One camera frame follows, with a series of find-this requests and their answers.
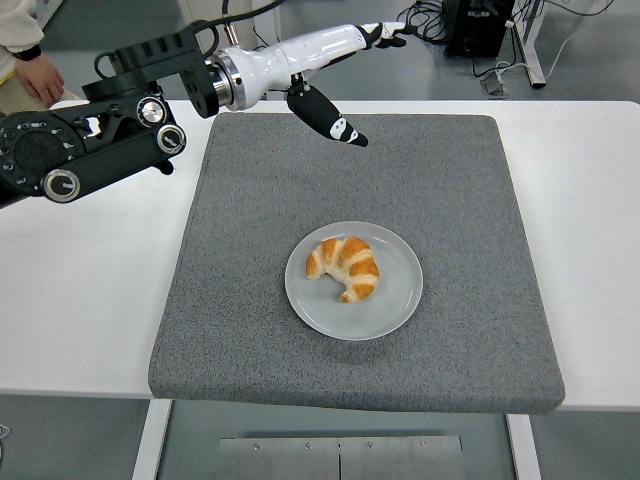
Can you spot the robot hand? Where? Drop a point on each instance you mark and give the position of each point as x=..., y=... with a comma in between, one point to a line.
x=280, y=60

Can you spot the person's hand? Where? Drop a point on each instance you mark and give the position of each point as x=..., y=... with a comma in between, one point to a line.
x=42, y=77

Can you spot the golden croissant bread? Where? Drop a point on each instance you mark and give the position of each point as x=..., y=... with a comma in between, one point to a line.
x=357, y=270

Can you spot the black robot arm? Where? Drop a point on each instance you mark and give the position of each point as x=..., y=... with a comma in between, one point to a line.
x=100, y=145

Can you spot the pale grey round plate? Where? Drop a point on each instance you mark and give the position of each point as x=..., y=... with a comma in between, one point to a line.
x=395, y=300

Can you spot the grey metal plate with screws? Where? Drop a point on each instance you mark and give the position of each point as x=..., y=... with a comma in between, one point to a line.
x=300, y=460

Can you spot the person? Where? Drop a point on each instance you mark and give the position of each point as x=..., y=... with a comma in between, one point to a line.
x=15, y=30

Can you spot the grey speckled mat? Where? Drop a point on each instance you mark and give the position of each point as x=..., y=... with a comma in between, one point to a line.
x=360, y=190

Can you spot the black computer box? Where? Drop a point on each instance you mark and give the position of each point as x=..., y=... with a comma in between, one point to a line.
x=477, y=27

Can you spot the small grey floor pedal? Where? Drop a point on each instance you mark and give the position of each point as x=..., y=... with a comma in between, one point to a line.
x=495, y=84

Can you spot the white desk leg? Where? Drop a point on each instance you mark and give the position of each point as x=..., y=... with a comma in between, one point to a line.
x=531, y=50

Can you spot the white table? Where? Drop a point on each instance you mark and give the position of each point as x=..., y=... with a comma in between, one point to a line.
x=575, y=200

